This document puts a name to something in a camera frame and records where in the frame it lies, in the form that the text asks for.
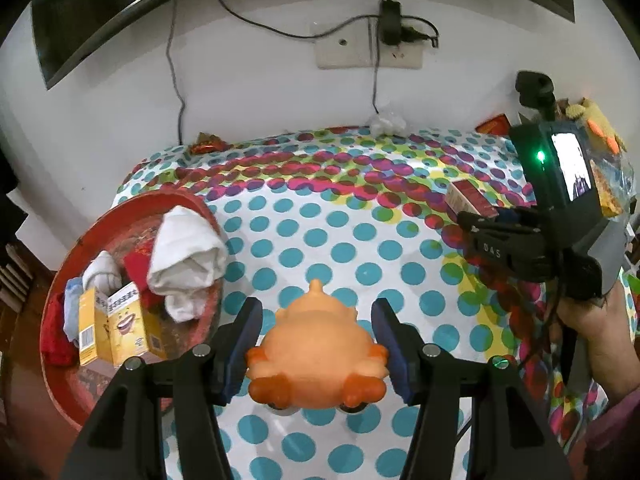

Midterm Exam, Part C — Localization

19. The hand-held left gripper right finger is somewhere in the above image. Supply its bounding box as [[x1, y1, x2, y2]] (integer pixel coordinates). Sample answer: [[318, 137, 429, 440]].
[[371, 297, 576, 480]]

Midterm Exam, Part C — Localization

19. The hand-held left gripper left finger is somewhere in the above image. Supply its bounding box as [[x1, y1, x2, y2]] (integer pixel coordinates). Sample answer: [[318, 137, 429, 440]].
[[62, 296, 263, 480]]

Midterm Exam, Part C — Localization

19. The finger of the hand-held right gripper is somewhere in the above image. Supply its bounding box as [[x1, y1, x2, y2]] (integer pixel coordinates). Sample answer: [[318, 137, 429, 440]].
[[457, 207, 541, 235]]

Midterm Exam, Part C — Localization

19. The orange rubber toy animal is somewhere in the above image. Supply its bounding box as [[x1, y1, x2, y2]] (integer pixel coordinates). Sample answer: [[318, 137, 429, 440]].
[[245, 279, 391, 409]]

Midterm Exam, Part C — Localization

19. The white sock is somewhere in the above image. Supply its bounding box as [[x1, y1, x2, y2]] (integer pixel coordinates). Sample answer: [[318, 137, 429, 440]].
[[147, 205, 229, 324], [81, 251, 125, 293]]

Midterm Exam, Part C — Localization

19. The yellow smiley carton box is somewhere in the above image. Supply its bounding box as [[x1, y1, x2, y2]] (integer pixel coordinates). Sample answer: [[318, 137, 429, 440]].
[[105, 281, 163, 367], [78, 287, 113, 367]]

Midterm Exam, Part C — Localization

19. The red sock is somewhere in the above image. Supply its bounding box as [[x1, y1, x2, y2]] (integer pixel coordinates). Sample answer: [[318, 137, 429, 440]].
[[41, 292, 81, 367], [122, 245, 168, 311]]

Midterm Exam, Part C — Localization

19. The light blue sock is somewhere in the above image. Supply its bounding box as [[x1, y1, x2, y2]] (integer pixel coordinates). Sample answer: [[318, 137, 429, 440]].
[[63, 277, 86, 346]]

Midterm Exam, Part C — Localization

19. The red round tray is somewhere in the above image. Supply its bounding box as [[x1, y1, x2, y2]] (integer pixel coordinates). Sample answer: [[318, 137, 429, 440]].
[[40, 190, 226, 431]]

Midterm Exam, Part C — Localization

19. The person's right forearm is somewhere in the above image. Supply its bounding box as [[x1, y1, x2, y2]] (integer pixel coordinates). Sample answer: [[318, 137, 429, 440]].
[[582, 385, 640, 480]]

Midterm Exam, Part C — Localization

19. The person's right hand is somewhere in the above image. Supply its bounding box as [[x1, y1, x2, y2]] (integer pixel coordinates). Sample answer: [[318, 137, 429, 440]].
[[557, 280, 640, 411]]

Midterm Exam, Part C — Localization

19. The clear bag of colourful snacks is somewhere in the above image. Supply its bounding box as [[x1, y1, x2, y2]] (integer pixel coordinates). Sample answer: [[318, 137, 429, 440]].
[[590, 152, 638, 221]]

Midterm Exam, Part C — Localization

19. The red flat packet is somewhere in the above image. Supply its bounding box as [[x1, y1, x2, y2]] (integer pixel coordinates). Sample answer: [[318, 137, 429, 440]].
[[475, 115, 511, 136]]

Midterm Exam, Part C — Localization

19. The polka dot tablecloth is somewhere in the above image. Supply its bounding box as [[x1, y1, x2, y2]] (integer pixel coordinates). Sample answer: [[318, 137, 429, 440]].
[[107, 125, 640, 480]]

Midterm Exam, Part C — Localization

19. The yellow knitted toy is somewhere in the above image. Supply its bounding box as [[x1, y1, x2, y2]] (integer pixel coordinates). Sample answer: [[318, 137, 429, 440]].
[[562, 97, 628, 153]]

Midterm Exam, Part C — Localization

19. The crumpled clear plastic bag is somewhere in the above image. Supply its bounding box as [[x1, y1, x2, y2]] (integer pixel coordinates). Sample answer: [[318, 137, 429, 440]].
[[367, 110, 408, 136]]

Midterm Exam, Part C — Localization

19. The white power outlet plate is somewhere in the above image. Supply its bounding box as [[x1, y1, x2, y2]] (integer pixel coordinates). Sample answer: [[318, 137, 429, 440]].
[[372, 35, 423, 70]]

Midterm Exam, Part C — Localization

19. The black power plug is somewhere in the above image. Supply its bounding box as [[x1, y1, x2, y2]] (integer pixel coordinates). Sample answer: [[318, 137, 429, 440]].
[[400, 17, 441, 50]]

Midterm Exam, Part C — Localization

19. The dark hanging cloth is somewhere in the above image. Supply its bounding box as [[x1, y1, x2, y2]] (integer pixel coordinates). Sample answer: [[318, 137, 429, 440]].
[[0, 160, 28, 246]]

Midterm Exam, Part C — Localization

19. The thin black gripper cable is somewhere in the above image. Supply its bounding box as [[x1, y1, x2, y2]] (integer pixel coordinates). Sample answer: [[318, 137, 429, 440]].
[[517, 270, 566, 381]]

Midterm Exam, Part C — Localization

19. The black clamp mount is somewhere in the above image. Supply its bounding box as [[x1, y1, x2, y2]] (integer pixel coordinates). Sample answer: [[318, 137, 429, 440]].
[[515, 70, 557, 122]]

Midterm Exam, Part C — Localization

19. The black adapter cable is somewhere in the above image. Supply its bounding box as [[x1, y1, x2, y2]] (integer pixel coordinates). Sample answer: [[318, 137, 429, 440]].
[[371, 15, 381, 117]]

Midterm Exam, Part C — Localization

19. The white wall plate with hole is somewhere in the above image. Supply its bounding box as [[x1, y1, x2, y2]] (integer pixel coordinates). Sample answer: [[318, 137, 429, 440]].
[[315, 22, 376, 70]]

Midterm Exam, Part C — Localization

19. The long black wall cable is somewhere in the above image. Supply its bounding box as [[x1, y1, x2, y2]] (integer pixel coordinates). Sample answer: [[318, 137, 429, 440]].
[[166, 0, 187, 145]]

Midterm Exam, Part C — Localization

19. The black curved cable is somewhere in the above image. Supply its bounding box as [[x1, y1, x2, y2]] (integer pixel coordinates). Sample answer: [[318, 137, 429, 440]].
[[214, 0, 383, 40]]

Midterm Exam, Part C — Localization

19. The black wall-mounted television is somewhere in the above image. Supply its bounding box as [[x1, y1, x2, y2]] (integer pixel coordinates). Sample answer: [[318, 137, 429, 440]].
[[31, 0, 576, 90]]

